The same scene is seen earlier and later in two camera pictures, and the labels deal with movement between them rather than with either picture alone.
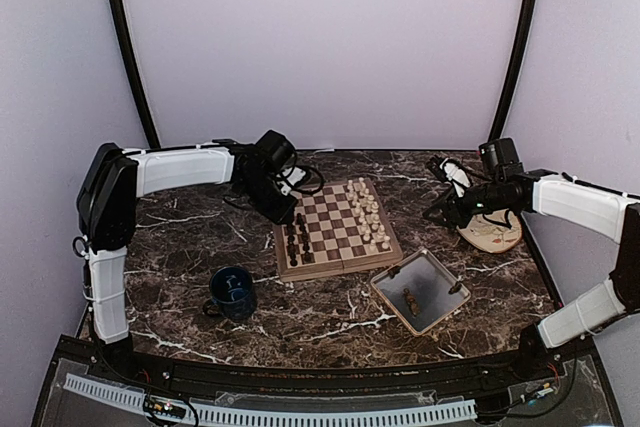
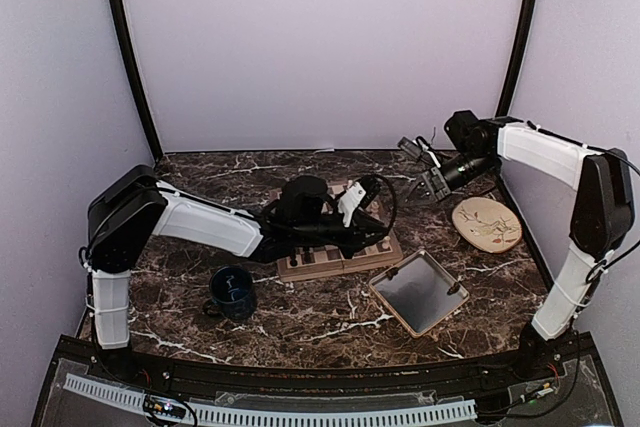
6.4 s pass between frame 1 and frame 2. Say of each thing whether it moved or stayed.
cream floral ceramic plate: stayed
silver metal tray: stayed
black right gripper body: moved
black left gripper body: moved
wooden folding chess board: stayed
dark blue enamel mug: stayed
